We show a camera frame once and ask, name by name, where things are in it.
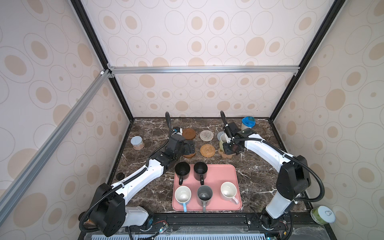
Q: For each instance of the green mug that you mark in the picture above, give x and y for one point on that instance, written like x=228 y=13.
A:
x=223 y=139

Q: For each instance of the diagonal aluminium bar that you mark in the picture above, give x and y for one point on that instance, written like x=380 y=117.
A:
x=20 y=185

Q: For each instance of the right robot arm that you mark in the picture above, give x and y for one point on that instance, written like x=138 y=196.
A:
x=293 y=172

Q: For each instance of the horizontal aluminium bar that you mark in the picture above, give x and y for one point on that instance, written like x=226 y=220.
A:
x=209 y=69

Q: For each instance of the green can white lid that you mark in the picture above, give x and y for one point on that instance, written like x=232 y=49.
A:
x=323 y=215

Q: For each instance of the black mug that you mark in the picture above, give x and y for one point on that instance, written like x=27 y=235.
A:
x=200 y=172
x=182 y=170

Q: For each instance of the paw-shaped wooden coaster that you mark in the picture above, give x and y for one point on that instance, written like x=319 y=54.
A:
x=224 y=156

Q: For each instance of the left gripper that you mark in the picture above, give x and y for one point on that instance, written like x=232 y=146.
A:
x=187 y=150

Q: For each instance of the pink tray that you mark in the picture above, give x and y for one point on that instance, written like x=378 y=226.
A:
x=216 y=175

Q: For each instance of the rattan coaster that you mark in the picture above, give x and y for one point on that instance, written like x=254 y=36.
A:
x=207 y=151

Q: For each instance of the grey mug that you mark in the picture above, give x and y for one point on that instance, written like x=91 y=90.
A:
x=204 y=194

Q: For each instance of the brown jar black lid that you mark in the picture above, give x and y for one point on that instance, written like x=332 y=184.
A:
x=87 y=223

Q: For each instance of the dark wooden coaster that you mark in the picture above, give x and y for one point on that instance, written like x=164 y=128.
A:
x=189 y=134

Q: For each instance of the white cup blue lid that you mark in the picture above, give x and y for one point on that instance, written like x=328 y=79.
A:
x=248 y=122

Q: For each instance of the white mug pink handle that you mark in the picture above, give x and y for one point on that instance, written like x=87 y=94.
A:
x=229 y=192

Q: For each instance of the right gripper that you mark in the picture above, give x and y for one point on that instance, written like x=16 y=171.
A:
x=227 y=151

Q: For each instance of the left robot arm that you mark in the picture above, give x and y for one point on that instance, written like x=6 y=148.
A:
x=108 y=211

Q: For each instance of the blue-grey woven coaster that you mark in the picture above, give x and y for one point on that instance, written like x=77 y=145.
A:
x=219 y=135

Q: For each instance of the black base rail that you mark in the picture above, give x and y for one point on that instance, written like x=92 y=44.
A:
x=219 y=226

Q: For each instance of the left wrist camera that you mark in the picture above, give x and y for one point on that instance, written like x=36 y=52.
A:
x=177 y=130

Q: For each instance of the white woven coaster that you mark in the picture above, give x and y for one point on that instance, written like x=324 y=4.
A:
x=206 y=136

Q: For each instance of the white mug blue handle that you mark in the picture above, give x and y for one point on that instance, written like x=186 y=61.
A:
x=183 y=196

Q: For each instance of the small jar dark lid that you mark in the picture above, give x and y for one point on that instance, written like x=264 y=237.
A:
x=120 y=176

